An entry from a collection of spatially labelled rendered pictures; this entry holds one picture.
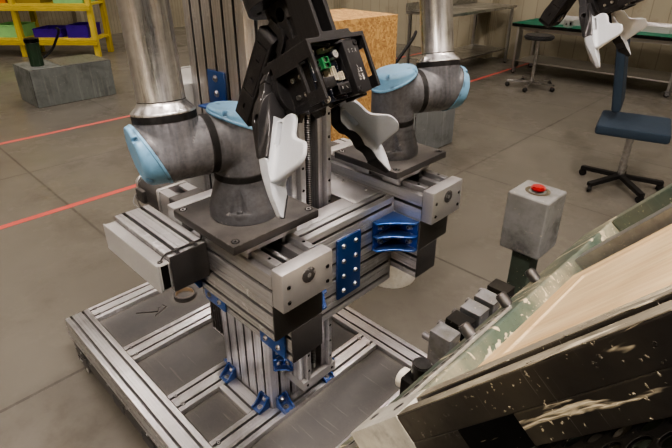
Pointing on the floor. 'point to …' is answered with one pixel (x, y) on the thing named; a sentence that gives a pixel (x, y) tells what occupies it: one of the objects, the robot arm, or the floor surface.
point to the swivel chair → (616, 125)
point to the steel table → (473, 25)
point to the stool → (536, 60)
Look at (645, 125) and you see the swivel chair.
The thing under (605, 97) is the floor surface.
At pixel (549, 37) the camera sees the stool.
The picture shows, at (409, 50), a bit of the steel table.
